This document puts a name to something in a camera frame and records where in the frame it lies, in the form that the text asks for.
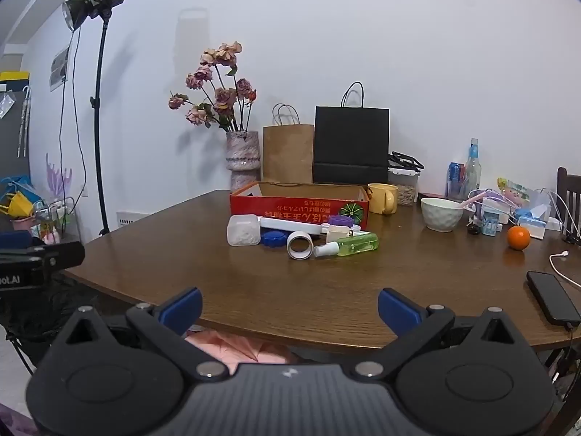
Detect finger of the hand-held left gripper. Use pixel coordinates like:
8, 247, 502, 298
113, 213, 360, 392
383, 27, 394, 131
0, 231, 32, 250
25, 242, 86, 270

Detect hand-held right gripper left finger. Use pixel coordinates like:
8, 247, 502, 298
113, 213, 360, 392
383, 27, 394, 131
48, 287, 229, 381

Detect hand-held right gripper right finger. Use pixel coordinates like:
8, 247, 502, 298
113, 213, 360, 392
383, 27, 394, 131
354, 288, 529, 380

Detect green spray bottle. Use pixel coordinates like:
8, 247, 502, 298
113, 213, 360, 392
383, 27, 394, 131
313, 233, 380, 258

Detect translucent white plastic box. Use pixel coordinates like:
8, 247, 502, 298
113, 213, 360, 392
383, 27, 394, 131
226, 214, 262, 247

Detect white spray bottle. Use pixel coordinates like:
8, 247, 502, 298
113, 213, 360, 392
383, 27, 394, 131
325, 224, 354, 243

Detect white tape roll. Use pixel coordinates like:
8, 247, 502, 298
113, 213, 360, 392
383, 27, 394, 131
287, 231, 314, 261

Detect long white case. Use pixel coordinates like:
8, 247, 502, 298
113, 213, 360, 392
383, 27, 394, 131
258, 217, 330, 237

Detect red cardboard box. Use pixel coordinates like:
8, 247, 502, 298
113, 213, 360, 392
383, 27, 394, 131
229, 182, 370, 232

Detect yellow plastic object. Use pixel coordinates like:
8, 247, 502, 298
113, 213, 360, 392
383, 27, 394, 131
0, 192, 35, 219

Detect black mesh fabric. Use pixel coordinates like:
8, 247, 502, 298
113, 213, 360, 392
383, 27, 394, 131
0, 277, 137, 375

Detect pink clothing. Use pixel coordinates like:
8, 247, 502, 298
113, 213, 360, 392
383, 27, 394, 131
184, 329, 291, 366

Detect dark panel yellow top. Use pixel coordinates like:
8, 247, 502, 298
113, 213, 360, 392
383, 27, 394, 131
0, 72, 32, 173

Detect white ceramic bowl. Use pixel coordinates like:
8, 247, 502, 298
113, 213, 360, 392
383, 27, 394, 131
420, 197, 464, 233

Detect yellow mug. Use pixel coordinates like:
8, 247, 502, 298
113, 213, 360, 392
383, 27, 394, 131
367, 183, 399, 215

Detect clear container black lid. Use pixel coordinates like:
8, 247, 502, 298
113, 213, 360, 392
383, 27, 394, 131
388, 151, 425, 206

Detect pink spoon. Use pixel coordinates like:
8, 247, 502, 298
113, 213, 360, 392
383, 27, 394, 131
454, 191, 486, 212

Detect orange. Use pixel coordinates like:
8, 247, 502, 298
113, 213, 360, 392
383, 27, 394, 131
507, 226, 531, 250

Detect blue soda can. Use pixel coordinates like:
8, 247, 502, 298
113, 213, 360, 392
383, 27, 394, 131
447, 161, 466, 199

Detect black smartphone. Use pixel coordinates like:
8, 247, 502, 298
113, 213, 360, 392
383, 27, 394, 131
527, 271, 581, 326

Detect clear glass bottle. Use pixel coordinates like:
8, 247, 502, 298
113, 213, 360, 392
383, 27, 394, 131
464, 138, 482, 199

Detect blue white tissue box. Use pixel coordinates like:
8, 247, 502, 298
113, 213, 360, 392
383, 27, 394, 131
517, 215, 548, 239

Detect pink speckled vase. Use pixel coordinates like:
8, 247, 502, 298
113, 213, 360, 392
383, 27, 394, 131
226, 131, 260, 193

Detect colourful snack bag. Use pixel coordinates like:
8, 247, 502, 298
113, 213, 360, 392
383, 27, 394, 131
497, 178, 532, 203

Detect black paper bag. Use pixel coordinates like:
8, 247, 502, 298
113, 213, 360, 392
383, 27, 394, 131
312, 82, 390, 185

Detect clear plastic bag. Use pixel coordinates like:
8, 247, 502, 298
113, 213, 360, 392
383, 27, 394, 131
522, 188, 553, 219

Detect brown paper bag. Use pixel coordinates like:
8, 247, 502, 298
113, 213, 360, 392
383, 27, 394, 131
262, 104, 315, 185

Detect dark wooden chair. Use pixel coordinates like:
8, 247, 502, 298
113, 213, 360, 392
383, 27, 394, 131
556, 166, 581, 243

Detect dried pink roses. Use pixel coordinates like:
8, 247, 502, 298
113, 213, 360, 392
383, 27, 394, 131
169, 42, 257, 133

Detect wire storage rack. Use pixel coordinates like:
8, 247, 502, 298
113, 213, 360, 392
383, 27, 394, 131
34, 196, 78, 243

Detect black light cable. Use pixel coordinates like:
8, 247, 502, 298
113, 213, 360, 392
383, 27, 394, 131
57, 27, 88, 201

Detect white charging cable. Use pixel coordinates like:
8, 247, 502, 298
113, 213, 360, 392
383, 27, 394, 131
549, 250, 581, 291

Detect wall poster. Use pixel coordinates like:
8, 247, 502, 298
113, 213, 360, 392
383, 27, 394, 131
49, 46, 72, 92

